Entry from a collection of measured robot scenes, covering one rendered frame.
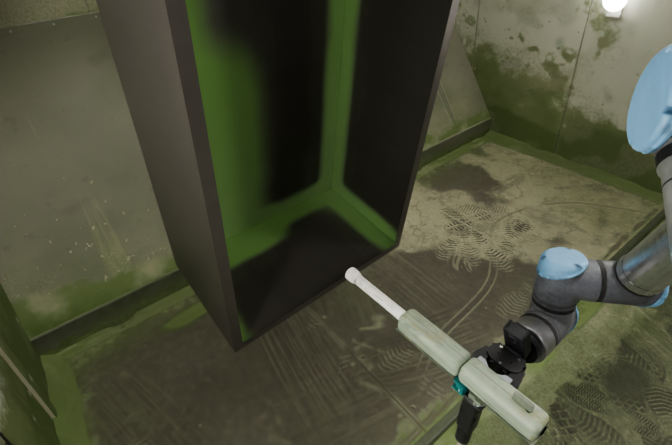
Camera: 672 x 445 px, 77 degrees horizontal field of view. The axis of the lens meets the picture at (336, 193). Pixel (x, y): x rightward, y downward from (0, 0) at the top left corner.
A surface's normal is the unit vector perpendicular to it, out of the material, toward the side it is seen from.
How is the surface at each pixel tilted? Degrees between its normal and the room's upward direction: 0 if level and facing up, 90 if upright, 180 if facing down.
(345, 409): 0
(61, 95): 57
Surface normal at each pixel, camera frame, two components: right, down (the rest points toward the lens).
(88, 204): 0.47, -0.11
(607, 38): -0.79, 0.38
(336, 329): -0.07, -0.83
